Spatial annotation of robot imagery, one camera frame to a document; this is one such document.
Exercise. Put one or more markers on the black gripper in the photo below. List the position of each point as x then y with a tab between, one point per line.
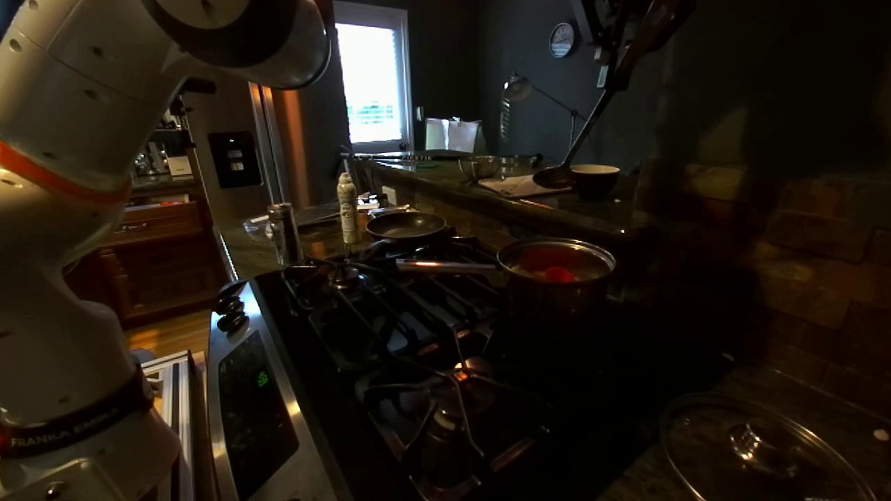
654	18

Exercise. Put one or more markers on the long metal spoon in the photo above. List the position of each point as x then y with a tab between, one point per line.
585	128

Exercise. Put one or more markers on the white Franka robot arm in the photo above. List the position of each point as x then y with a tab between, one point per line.
57	307

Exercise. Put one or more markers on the small black bowl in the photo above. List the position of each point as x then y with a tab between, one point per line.
599	182

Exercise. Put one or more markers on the black frying pan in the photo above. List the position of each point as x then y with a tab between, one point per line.
406	226

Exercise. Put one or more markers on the glass pot lid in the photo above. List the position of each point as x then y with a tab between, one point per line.
706	453

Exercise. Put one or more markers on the thin metal desk lamp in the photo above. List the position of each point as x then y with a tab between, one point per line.
516	90

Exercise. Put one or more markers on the red tomato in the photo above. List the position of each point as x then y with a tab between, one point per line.
558	274

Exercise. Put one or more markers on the bright window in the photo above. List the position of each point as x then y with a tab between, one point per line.
372	84

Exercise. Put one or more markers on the clear container of white beans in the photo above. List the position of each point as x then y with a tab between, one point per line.
386	196

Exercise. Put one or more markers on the stainless refrigerator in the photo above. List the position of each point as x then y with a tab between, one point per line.
295	157

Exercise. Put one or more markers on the black gas stove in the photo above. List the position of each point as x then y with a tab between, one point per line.
372	371

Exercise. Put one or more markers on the clear glass dish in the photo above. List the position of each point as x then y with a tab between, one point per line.
256	226

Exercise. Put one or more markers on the black kitchen appliance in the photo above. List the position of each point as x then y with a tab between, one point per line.
170	148

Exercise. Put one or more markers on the black stove knob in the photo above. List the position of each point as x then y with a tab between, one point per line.
225	296
235	320

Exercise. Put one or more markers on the wooden cabinet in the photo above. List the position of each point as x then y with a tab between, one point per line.
157	260

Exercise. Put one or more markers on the round wall clock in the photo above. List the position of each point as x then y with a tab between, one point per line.
562	40

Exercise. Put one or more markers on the black switch panel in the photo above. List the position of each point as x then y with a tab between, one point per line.
235	160

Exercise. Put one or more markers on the aluminium base frame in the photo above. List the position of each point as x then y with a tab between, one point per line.
175	407

